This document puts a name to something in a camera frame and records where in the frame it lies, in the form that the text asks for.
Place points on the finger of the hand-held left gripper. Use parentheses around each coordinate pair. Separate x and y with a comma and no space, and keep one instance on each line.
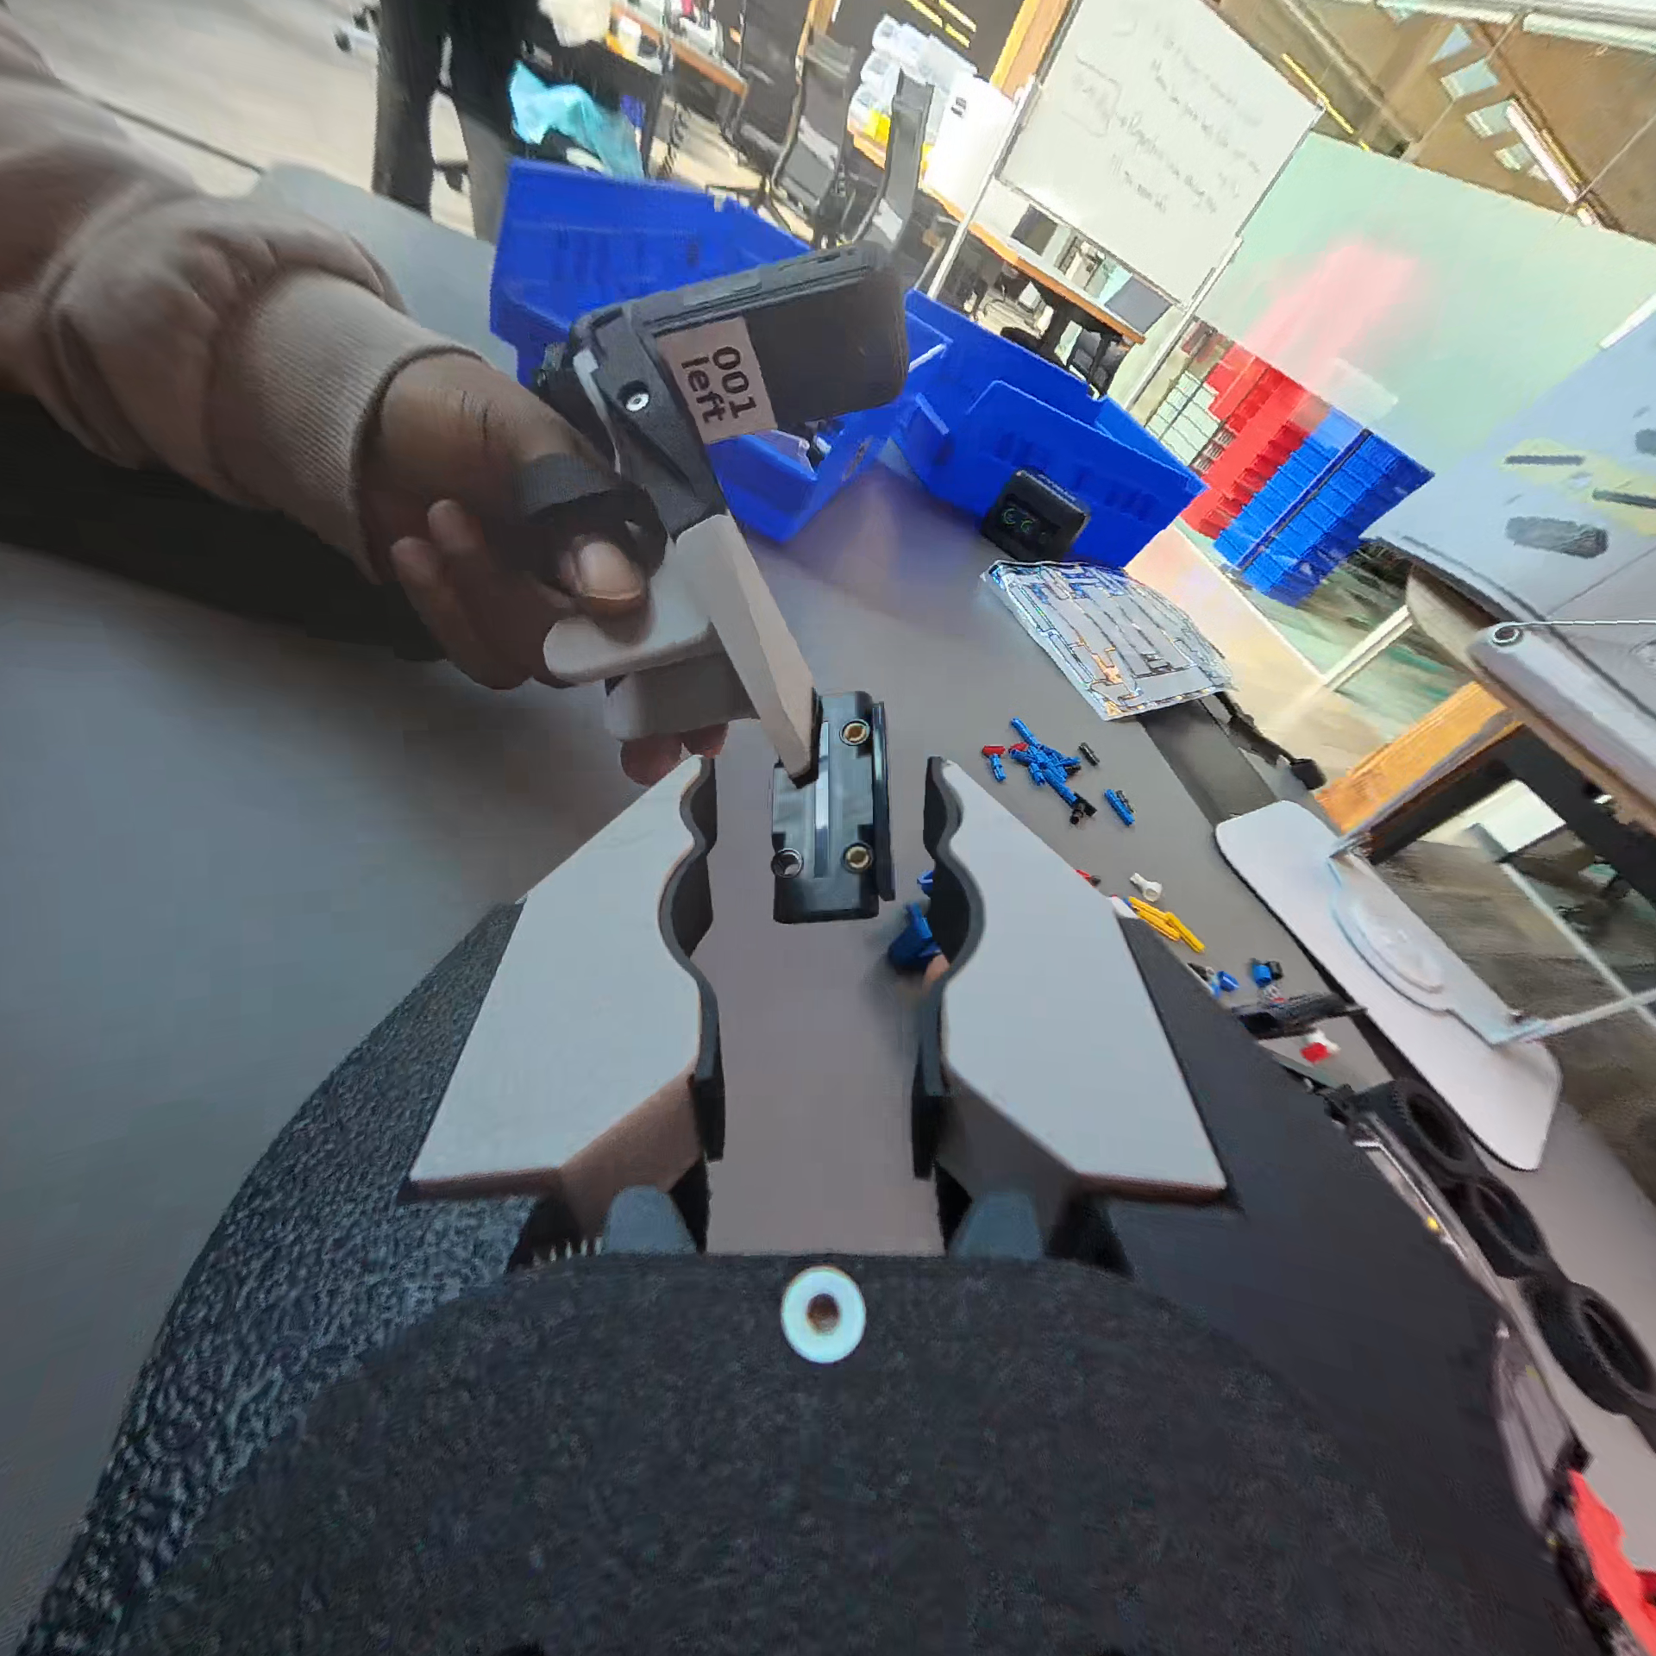
(751,620)

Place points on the black rubber toy tyre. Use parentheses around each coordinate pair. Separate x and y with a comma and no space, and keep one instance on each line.
(1438,1132)
(1504,1222)
(1598,1345)

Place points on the black brick assembly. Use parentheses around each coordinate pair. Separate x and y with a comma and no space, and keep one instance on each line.
(829,829)

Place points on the pile of blue connector pins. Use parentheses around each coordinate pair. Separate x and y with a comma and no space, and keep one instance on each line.
(1048,763)

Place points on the person's left hand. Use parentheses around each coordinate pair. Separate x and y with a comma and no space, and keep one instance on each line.
(451,517)

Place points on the loose yellow and white pieces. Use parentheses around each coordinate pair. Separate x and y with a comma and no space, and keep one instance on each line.
(1155,917)

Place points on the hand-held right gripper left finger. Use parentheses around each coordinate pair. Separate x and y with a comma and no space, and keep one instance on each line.
(569,1035)

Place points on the person's left forearm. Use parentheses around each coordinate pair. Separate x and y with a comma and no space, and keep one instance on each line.
(196,325)

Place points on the blue and black connector piece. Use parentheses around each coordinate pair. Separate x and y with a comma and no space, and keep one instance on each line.
(1262,973)

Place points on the stack of red bins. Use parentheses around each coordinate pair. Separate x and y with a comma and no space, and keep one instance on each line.
(1262,441)

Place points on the whiteboard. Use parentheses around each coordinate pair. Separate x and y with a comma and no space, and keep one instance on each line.
(1165,130)

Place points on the white book stand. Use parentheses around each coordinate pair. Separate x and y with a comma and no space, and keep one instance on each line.
(1294,879)

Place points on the wooden side table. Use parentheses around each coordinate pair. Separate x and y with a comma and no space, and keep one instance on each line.
(1424,749)

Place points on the wooden office table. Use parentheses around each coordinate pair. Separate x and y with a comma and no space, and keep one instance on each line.
(686,51)

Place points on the yellow connector pin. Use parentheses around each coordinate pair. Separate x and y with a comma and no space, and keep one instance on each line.
(1184,934)

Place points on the stack of blue bins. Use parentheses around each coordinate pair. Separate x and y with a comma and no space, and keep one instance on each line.
(1332,517)

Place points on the sticker sheet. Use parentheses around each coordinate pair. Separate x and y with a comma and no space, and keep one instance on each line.
(1114,639)

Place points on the teal cloth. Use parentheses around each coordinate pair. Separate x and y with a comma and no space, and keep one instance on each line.
(569,122)

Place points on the blue brick piece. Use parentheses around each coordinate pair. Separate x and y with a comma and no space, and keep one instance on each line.
(917,938)

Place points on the toy brick race car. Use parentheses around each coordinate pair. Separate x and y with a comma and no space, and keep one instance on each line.
(1604,1553)

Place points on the black device green display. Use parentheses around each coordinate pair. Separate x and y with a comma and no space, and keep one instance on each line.
(1035,517)

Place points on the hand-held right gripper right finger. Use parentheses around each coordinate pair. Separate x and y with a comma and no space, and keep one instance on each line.
(1074,1035)

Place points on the black office chair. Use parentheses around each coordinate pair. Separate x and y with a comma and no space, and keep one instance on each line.
(894,166)
(803,130)

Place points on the blue storage bin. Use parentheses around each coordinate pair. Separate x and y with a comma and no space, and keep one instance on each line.
(582,246)
(1035,414)

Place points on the black brick beam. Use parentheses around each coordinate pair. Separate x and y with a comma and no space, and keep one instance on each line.
(1294,1012)

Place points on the red and white brick piece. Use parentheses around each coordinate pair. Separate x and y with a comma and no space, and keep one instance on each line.
(1320,1045)

